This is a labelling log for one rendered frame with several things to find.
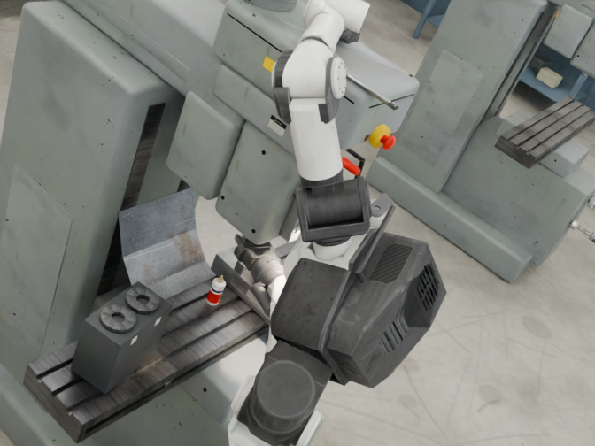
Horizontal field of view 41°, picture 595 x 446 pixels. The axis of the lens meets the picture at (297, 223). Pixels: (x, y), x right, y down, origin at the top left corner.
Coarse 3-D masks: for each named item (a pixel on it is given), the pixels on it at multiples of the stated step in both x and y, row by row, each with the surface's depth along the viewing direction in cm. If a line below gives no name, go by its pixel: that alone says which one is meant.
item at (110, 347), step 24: (144, 288) 210; (96, 312) 199; (120, 312) 200; (144, 312) 204; (168, 312) 211; (96, 336) 196; (120, 336) 195; (144, 336) 205; (96, 360) 200; (120, 360) 199; (144, 360) 216; (96, 384) 203
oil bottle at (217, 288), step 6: (222, 276) 239; (216, 282) 240; (222, 282) 240; (210, 288) 242; (216, 288) 240; (222, 288) 240; (210, 294) 242; (216, 294) 241; (210, 300) 243; (216, 300) 243
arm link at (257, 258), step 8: (240, 248) 223; (248, 248) 223; (256, 248) 225; (264, 248) 226; (272, 248) 228; (240, 256) 224; (248, 256) 222; (256, 256) 222; (264, 256) 222; (272, 256) 221; (248, 264) 222; (256, 264) 220; (264, 264) 218; (272, 264) 218; (280, 264) 220; (256, 272) 219; (256, 280) 219
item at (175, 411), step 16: (96, 304) 258; (160, 400) 251; (176, 400) 245; (192, 400) 241; (128, 416) 264; (144, 416) 258; (160, 416) 253; (176, 416) 248; (192, 416) 243; (208, 416) 238; (112, 432) 273; (128, 432) 267; (144, 432) 261; (160, 432) 255; (176, 432) 250; (192, 432) 245; (208, 432) 240; (224, 432) 235
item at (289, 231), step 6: (294, 198) 212; (294, 204) 213; (294, 210) 213; (288, 216) 215; (294, 216) 214; (288, 222) 216; (294, 222) 215; (282, 228) 218; (288, 228) 217; (294, 228) 216; (282, 234) 218; (288, 234) 217; (294, 234) 217; (288, 240) 218
